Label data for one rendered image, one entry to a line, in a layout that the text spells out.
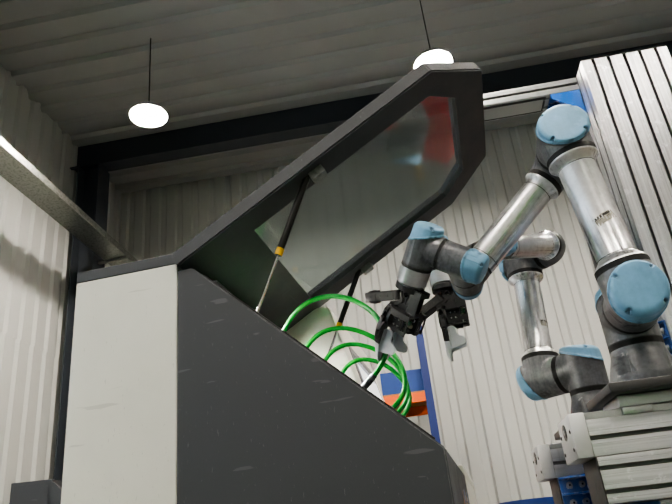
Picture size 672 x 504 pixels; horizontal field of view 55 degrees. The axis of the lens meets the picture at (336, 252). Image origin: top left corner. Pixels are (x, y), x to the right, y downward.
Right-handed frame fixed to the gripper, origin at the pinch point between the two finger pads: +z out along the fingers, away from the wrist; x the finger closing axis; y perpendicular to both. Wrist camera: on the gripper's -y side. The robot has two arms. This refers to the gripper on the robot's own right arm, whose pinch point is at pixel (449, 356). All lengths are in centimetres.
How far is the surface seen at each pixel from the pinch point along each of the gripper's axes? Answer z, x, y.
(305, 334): -23, 31, -48
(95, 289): -21, -39, -83
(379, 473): 31, -39, -16
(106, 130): -495, 461, -411
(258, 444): 22, -39, -42
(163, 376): 4, -39, -64
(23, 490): -18, 263, -332
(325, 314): -29, 31, -40
